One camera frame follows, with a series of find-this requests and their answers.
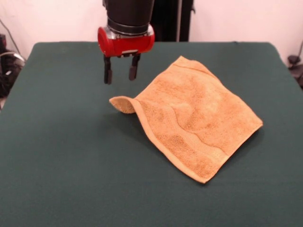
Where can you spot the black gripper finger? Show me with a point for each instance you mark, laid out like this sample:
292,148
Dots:
108,71
133,68

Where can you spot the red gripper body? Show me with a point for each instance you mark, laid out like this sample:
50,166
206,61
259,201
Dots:
125,46

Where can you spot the yellow terry towel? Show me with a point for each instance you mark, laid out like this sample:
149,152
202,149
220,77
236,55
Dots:
196,118

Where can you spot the dark green table cloth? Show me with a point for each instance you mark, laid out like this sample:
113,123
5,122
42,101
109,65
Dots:
94,165

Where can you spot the black stand foot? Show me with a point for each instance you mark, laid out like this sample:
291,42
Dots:
296,68

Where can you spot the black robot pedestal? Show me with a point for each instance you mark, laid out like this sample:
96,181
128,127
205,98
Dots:
172,21

